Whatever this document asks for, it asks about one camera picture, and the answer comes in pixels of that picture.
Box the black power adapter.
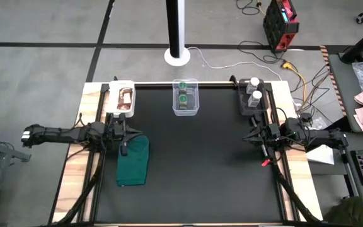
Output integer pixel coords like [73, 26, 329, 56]
[298, 112, 314, 124]

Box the clear plastic bin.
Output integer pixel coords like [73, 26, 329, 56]
[171, 78, 200, 117]

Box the dark grey desk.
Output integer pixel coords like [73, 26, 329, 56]
[320, 45, 363, 211]

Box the black diagonal post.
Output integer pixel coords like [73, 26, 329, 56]
[340, 19, 363, 64]

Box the red and black power station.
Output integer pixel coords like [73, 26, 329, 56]
[262, 0, 300, 53]

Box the pole with white round base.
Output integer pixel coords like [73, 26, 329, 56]
[163, 0, 192, 67]

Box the white floor cable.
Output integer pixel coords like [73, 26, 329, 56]
[187, 46, 283, 81]

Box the dark green cloth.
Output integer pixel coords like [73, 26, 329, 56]
[115, 134, 151, 187]

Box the white plastic bin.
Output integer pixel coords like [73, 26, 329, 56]
[108, 79, 137, 119]

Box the white label bagel seasoning jar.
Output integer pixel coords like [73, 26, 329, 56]
[247, 90, 263, 108]
[246, 76, 261, 95]

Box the yellow power cable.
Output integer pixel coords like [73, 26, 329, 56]
[280, 61, 309, 107]

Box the person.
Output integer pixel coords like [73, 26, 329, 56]
[322, 195, 363, 227]

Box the grey translucent plastic bin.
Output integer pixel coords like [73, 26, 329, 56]
[237, 78, 269, 117]

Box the white paper sheet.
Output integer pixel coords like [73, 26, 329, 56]
[306, 144, 336, 166]

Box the black table mat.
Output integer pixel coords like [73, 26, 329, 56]
[95, 84, 284, 223]

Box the grey metal stand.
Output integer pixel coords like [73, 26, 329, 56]
[0, 127, 32, 227]

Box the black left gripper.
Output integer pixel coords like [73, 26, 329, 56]
[105, 120, 144, 158]

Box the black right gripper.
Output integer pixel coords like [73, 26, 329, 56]
[242, 123, 284, 159]

